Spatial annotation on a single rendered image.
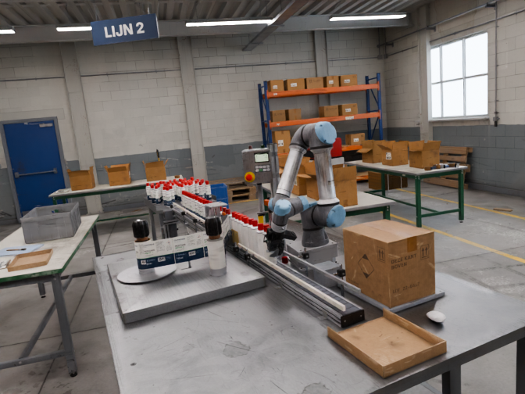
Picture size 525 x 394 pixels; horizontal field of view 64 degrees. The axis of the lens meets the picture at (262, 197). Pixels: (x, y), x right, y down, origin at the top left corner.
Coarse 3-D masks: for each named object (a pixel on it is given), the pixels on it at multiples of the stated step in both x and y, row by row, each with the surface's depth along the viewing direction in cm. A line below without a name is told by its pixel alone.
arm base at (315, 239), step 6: (312, 228) 223; (318, 228) 223; (306, 234) 225; (312, 234) 223; (318, 234) 223; (324, 234) 226; (306, 240) 225; (312, 240) 223; (318, 240) 222; (324, 240) 223; (306, 246) 225; (312, 246) 223; (318, 246) 222
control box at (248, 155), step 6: (246, 150) 233; (252, 150) 232; (258, 150) 231; (264, 150) 230; (246, 156) 232; (252, 156) 232; (270, 156) 230; (246, 162) 233; (252, 162) 232; (264, 162) 231; (270, 162) 231; (246, 168) 234; (252, 168) 233; (270, 168) 231; (246, 174) 234; (252, 174) 234; (258, 174) 233; (264, 174) 233; (270, 174) 232; (246, 180) 235; (252, 180) 234; (258, 180) 234; (264, 180) 233; (270, 180) 233
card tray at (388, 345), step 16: (384, 320) 159; (400, 320) 153; (336, 336) 147; (352, 336) 150; (368, 336) 149; (384, 336) 148; (400, 336) 147; (416, 336) 146; (432, 336) 140; (352, 352) 139; (368, 352) 139; (384, 352) 138; (400, 352) 137; (416, 352) 130; (432, 352) 133; (384, 368) 125; (400, 368) 128
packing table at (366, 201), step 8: (264, 184) 575; (264, 192) 579; (360, 192) 451; (312, 200) 433; (360, 200) 410; (368, 200) 407; (376, 200) 403; (384, 200) 400; (392, 200) 396; (264, 208) 585; (352, 208) 382; (360, 208) 384; (368, 208) 386; (376, 208) 393; (384, 208) 396; (384, 216) 398
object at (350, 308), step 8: (264, 264) 221; (280, 264) 219; (296, 272) 205; (288, 280) 196; (304, 280) 194; (304, 288) 184; (320, 288) 183; (336, 296) 174; (328, 304) 167; (344, 304) 166; (352, 304) 165; (344, 312) 159; (352, 312) 158
